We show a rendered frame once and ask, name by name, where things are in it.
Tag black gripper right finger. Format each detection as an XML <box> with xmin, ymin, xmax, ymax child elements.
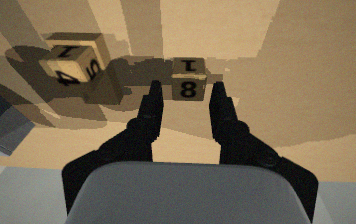
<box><xmin>209</xmin><ymin>81</ymin><xmax>319</xmax><ymax>224</ymax></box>

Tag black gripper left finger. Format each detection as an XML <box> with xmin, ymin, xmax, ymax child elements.
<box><xmin>61</xmin><ymin>80</ymin><xmax>164</xmax><ymax>217</ymax></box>

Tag tan cube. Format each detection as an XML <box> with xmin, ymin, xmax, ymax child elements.
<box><xmin>171</xmin><ymin>58</ymin><xmax>207</xmax><ymax>101</ymax></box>
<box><xmin>39</xmin><ymin>45</ymin><xmax>104</xmax><ymax>93</ymax></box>

